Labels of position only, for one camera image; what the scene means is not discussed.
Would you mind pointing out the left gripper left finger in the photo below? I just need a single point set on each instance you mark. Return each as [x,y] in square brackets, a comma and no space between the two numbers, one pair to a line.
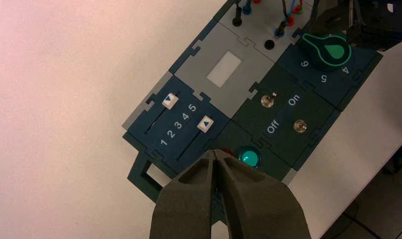
[184,211]

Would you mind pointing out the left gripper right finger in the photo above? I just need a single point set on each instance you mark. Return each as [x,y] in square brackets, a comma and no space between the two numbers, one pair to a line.
[260,207]

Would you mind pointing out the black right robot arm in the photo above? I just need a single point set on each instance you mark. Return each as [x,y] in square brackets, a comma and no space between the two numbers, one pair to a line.
[375,29]

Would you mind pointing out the white slider knob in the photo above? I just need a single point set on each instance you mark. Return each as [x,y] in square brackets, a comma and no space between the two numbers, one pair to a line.
[170,101]
[205,124]

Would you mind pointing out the dark green rotary knob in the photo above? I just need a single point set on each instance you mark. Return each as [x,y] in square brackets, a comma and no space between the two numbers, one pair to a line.
[332,51]

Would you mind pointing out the green push button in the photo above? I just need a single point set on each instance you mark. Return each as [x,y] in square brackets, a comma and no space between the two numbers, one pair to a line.
[249,157]

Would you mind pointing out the red push button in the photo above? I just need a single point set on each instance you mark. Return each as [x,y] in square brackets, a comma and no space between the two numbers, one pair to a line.
[228,152]

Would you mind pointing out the blue and grey task board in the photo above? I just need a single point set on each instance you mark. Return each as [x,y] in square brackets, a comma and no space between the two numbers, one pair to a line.
[201,52]

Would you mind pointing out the metal toggle switch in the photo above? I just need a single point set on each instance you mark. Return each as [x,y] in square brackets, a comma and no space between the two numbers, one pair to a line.
[268,101]
[300,126]

